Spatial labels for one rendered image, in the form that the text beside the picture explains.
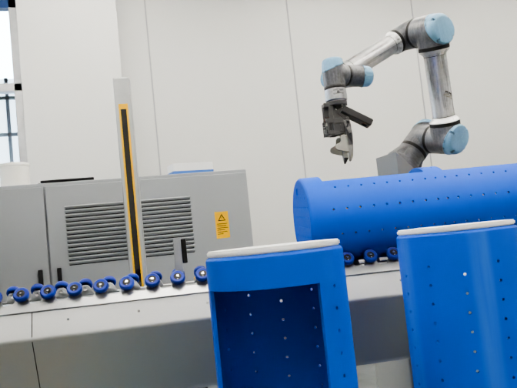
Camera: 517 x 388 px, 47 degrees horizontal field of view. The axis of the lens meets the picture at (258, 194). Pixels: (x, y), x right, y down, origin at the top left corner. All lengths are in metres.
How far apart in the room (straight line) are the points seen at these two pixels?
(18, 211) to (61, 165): 1.05
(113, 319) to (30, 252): 1.46
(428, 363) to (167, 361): 0.77
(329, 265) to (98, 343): 0.88
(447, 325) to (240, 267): 0.53
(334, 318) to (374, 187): 0.81
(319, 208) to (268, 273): 0.75
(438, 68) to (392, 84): 2.90
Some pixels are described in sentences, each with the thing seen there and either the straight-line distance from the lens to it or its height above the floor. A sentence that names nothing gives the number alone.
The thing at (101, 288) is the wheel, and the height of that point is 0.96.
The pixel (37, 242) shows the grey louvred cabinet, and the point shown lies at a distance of 3.21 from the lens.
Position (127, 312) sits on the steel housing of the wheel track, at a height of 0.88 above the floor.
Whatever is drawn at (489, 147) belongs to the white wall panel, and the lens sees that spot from 5.66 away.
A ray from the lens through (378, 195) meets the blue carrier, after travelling 1.89.
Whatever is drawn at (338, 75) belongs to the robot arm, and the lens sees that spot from 2.08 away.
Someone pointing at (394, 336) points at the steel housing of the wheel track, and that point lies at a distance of 1.95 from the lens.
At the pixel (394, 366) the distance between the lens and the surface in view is 2.45.
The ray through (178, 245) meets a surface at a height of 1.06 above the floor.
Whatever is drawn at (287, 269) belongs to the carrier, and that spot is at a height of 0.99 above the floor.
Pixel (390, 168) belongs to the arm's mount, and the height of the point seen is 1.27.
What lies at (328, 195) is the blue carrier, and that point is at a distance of 1.85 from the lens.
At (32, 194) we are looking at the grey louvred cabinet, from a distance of 3.22.
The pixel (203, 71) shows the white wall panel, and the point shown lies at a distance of 4.75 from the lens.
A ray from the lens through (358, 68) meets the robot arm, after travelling 2.15.
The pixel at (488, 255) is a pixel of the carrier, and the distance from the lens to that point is 1.42.
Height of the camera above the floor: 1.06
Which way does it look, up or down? 4 degrees up
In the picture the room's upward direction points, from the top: 6 degrees counter-clockwise
